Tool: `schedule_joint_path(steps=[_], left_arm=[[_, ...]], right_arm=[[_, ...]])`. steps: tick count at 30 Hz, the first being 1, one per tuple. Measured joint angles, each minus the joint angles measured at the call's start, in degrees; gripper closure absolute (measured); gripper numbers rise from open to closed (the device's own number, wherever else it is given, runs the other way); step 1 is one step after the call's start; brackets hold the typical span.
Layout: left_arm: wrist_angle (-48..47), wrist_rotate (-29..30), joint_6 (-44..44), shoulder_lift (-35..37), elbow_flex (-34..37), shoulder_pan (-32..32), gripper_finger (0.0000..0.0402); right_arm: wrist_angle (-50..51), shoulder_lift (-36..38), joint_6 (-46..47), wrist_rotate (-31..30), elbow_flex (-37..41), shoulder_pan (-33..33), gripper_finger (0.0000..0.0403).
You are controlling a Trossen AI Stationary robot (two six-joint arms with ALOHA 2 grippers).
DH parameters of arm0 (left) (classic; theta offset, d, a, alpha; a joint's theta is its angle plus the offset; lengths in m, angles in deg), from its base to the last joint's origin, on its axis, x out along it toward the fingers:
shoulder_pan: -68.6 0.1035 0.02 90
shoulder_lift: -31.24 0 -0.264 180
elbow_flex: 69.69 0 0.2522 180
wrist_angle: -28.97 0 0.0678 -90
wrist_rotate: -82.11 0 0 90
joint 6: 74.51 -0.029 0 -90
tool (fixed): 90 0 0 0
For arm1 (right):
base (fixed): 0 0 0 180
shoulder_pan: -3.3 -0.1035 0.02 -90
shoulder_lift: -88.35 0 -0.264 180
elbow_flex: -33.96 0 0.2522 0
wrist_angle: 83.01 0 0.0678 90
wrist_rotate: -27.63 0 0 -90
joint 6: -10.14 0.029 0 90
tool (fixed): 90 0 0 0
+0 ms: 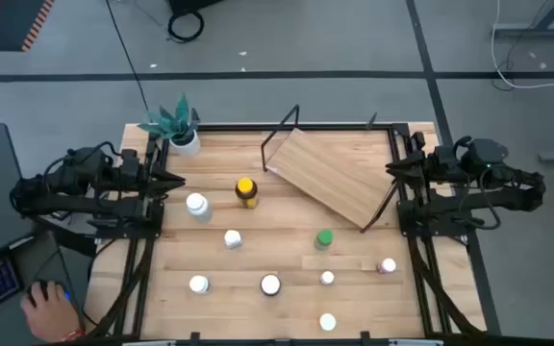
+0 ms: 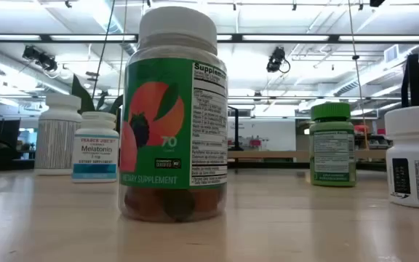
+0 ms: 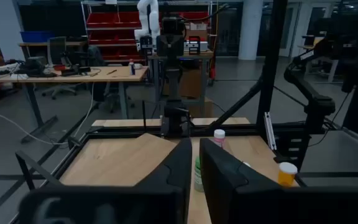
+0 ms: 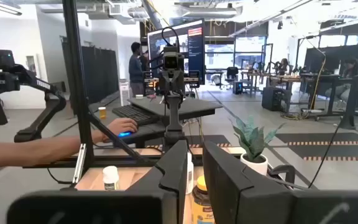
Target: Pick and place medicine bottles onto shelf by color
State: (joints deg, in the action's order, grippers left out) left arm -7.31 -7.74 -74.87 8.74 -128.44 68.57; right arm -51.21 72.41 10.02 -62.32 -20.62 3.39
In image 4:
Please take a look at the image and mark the green plant in white pot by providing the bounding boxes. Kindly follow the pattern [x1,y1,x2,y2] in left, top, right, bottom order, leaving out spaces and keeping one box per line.
[228,114,287,177]

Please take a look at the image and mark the small black computer tower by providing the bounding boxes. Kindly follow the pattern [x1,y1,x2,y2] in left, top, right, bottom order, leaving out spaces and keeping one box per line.
[232,81,244,95]

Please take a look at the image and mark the dark grey desk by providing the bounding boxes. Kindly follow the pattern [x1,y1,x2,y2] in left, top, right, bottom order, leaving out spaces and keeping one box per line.
[112,96,223,147]

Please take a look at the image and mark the black backlit keyboard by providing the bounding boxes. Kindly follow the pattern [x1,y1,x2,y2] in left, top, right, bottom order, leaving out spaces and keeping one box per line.
[112,105,152,126]

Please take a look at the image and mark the yellow hanging cable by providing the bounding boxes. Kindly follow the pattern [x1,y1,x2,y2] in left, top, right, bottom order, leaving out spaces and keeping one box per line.
[308,57,328,110]

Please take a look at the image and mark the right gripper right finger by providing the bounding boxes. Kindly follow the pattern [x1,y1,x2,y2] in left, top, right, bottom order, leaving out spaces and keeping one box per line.
[202,140,358,224]

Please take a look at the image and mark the wooden top desk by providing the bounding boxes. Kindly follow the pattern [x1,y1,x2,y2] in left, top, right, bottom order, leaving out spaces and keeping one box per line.
[241,70,303,97]

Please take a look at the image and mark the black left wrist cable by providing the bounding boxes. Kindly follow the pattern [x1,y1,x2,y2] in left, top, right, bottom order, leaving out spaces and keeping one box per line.
[161,26,180,50]

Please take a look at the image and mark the amber bottle yellow cap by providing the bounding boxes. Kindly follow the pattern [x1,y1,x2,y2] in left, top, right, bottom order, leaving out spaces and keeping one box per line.
[191,175,216,224]

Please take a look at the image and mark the white slatted floor unit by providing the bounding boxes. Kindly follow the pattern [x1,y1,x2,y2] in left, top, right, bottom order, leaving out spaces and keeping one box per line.
[119,79,132,107]

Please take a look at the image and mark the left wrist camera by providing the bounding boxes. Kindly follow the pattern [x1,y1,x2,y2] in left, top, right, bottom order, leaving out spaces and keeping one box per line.
[162,46,185,71]

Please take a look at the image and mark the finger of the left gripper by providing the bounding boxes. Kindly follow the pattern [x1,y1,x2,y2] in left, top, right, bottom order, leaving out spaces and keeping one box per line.
[178,73,186,94]
[158,73,166,94]

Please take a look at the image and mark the black aluminium table frame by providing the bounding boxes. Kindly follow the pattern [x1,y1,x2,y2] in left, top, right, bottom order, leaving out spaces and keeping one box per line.
[23,0,310,191]

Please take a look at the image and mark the black standing desk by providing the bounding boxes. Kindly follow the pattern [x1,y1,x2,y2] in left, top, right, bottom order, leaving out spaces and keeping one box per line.
[300,73,358,130]

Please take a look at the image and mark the white melatonin bottle blue band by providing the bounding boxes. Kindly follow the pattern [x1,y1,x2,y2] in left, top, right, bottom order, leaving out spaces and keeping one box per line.
[102,166,120,191]

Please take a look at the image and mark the person's hand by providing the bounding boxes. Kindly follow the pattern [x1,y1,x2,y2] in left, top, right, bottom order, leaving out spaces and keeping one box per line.
[103,118,139,140]

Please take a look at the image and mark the large white medicine bottle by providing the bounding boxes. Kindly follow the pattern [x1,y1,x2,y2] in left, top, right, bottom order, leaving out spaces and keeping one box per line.
[185,152,195,195]

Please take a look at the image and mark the black mat orange stripes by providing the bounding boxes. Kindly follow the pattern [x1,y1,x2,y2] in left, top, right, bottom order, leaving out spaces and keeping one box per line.
[144,134,233,149]
[275,132,358,162]

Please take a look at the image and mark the dark partition panel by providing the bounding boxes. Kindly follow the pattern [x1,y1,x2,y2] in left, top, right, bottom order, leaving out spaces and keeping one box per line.
[61,37,120,108]
[303,42,358,77]

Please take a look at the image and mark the long black cable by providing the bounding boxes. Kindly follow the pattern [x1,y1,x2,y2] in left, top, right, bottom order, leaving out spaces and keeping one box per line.
[308,118,346,189]

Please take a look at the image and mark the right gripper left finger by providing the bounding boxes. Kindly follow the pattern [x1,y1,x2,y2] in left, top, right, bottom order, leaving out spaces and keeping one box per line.
[6,139,188,224]

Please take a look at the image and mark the white strip on frame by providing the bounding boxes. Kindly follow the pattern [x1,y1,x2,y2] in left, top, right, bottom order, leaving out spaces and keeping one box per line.
[72,143,87,184]

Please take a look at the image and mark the large display screen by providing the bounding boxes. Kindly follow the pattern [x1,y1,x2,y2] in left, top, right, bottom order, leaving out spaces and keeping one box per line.
[147,19,206,85]

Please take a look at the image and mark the black office chair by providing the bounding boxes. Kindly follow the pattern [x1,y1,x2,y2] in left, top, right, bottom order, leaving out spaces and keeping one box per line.
[224,66,240,88]

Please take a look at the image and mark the person's forearm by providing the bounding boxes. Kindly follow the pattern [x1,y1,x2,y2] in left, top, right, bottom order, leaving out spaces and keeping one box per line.
[0,129,106,170]

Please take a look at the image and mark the person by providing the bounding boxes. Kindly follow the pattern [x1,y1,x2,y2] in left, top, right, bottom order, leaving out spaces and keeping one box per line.
[277,58,291,75]
[324,57,358,103]
[128,42,145,96]

